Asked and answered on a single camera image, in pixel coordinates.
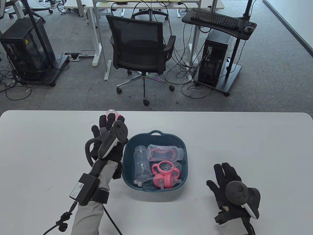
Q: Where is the clear baby bottle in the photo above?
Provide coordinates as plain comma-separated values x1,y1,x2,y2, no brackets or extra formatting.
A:
134,145,152,180

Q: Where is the black mesh office chair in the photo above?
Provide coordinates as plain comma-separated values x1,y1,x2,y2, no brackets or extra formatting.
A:
106,15,176,106

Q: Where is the teal plastic basin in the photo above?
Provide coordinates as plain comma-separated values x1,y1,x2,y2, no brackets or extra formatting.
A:
122,130,188,192

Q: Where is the black glass computer case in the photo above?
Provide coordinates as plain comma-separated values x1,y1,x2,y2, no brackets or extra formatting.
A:
0,18,55,79

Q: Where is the black battery pack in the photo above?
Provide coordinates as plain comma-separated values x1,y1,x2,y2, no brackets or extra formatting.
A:
69,173,101,206

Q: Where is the silver metal rail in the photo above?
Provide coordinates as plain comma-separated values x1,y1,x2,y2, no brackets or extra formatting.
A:
104,60,112,81

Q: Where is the white metal frame desk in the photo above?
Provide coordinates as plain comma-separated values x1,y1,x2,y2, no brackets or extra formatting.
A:
92,0,202,67

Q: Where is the person's left hand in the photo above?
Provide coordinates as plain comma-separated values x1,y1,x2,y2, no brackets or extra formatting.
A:
90,114,128,162

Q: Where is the baby bottle with pink handles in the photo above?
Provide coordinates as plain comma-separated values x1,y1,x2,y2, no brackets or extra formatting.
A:
106,109,122,121
147,144,184,162

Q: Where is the black rolling keyboard stand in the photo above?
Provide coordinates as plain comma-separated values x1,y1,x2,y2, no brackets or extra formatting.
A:
181,0,257,96

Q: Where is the white power strip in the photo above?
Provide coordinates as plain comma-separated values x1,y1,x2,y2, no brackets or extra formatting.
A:
184,61,196,81
64,52,85,61

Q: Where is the black swivel chair base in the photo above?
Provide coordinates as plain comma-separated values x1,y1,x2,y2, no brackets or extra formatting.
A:
132,9,169,21
9,0,53,24

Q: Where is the black cable bundle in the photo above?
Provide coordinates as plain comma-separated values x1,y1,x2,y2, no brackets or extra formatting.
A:
0,70,32,101
165,32,213,99

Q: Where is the person's right hand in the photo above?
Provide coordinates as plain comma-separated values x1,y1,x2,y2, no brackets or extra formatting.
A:
206,163,250,219

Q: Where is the black hand controller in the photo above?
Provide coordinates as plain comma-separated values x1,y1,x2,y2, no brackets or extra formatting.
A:
85,121,129,167
225,181,261,220

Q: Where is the black computer tower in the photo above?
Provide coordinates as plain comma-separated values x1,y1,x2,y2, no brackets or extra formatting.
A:
197,30,233,88

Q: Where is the black rolling pole cart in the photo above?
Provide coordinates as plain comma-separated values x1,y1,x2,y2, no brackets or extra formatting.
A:
15,0,70,87

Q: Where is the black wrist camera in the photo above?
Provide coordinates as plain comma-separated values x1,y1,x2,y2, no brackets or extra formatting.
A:
112,160,123,180
214,211,230,226

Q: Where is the pink bottle collar with nipple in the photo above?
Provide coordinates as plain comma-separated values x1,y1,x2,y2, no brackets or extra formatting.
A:
164,173,174,189
153,174,167,189

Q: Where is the black keyboard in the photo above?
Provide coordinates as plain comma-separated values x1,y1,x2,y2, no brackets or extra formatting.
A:
190,9,239,30

